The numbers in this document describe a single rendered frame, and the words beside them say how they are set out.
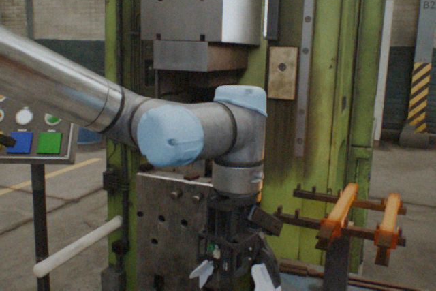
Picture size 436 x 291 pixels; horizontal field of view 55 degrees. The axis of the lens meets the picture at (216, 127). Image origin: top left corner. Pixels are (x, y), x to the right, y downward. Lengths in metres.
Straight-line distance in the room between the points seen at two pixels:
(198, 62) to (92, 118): 0.84
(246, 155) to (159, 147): 0.14
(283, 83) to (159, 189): 0.55
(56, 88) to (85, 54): 8.75
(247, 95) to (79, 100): 0.22
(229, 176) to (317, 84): 0.87
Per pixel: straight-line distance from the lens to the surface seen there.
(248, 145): 0.59
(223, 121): 0.54
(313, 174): 1.47
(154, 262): 1.57
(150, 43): 1.63
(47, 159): 1.56
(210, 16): 1.37
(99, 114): 0.58
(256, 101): 0.58
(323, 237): 0.95
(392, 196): 1.29
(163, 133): 0.49
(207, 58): 1.37
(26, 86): 0.53
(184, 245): 1.48
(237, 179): 0.60
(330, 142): 1.44
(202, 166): 1.42
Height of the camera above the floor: 1.34
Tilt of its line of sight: 10 degrees down
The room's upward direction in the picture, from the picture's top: 2 degrees clockwise
